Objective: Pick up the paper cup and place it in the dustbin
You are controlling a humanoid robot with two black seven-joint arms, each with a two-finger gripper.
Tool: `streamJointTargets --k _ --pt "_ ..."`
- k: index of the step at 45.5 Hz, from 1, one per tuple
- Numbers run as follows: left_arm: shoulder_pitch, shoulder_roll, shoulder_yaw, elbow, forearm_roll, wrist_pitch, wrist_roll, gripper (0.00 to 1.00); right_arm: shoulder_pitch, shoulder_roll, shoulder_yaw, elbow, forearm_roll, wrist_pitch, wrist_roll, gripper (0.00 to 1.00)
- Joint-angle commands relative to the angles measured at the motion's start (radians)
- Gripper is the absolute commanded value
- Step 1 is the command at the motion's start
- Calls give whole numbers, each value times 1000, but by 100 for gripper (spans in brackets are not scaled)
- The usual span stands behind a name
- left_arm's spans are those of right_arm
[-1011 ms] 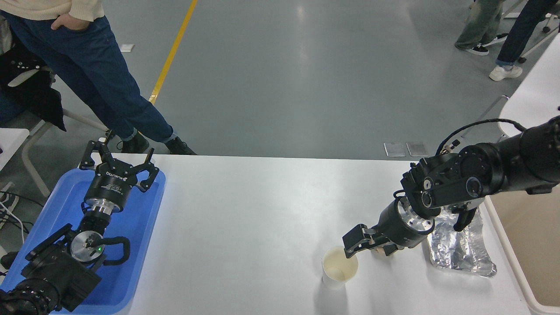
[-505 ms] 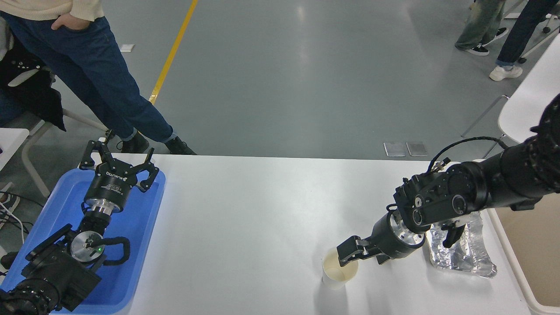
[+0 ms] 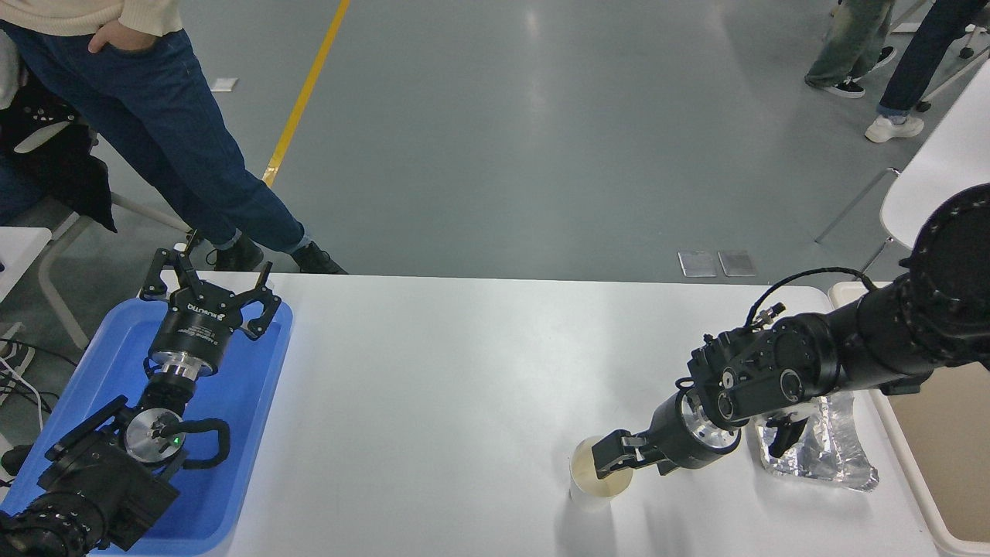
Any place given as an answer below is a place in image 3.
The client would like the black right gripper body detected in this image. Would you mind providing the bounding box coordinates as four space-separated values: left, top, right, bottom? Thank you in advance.
644 393 739 474

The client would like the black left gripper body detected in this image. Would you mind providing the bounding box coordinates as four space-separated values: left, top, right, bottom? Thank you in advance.
145 286 247 369

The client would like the white paper cup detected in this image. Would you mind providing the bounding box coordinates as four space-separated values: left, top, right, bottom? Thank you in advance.
568 436 635 513

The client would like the person's left hand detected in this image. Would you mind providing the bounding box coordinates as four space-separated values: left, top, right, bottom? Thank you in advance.
87 19 155 55

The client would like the white chair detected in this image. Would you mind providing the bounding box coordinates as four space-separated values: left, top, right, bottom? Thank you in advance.
15 124 194 350

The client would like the blue plastic tray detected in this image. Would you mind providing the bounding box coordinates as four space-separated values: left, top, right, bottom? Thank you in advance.
0 298 295 556

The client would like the small white table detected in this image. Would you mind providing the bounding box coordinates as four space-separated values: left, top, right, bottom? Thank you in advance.
0 227 53 304

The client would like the crumpled silver foil tray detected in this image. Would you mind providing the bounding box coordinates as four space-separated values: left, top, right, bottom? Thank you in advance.
754 391 881 493

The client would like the large pale bin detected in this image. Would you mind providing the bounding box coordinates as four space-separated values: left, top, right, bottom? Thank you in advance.
828 280 990 557

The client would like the round white table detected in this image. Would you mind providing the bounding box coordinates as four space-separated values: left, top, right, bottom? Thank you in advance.
816 58 990 273

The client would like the white cable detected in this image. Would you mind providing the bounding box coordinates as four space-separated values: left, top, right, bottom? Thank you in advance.
0 356 47 431

